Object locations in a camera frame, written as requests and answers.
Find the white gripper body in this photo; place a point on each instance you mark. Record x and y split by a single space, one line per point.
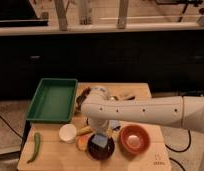
99 126

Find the blue sponge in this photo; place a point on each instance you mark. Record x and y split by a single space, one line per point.
100 140

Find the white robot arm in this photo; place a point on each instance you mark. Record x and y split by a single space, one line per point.
178 111

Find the dark purple bowl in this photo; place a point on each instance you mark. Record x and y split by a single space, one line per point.
98 152

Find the orange red bowl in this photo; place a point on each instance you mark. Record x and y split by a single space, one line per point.
134 139

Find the yellow banana toy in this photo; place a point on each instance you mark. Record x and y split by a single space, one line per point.
84 130

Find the orange yellow toy fruit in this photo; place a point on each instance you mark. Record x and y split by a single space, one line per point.
82 142

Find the white cup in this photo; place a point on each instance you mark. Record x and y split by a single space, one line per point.
67 133

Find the dark food pile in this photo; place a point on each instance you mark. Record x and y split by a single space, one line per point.
80 99

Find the green plastic tray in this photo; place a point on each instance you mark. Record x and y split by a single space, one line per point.
53 101

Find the green chili pepper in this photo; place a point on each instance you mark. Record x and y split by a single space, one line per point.
37 141

